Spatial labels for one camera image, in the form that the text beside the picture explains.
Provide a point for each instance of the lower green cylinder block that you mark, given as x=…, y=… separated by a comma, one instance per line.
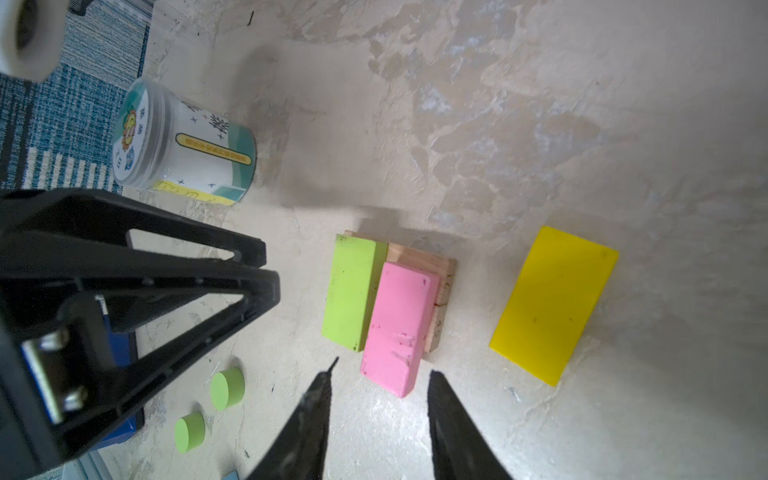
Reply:
x=189, y=432

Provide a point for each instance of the pink rectangular block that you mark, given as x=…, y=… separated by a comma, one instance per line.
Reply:
x=399, y=326

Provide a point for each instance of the blue box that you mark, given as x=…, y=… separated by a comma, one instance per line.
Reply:
x=123, y=347

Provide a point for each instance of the round sunflower label jar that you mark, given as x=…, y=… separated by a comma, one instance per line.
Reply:
x=164, y=143

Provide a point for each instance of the light green rectangular block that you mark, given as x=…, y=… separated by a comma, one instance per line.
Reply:
x=354, y=279

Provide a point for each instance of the natural wood block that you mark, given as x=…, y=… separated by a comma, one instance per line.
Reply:
x=443, y=267
x=435, y=328

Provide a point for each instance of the upper green cylinder block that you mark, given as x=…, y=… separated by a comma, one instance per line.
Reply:
x=227, y=388

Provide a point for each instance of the green cylinder block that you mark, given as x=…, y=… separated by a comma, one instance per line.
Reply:
x=189, y=432
x=227, y=388

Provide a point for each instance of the yellow wood block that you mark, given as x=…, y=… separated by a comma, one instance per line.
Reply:
x=553, y=299

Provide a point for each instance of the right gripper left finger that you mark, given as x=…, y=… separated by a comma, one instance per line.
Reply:
x=299, y=450

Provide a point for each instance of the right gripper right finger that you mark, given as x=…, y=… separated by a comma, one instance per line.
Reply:
x=458, y=449

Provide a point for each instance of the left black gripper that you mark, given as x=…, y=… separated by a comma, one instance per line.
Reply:
x=55, y=355

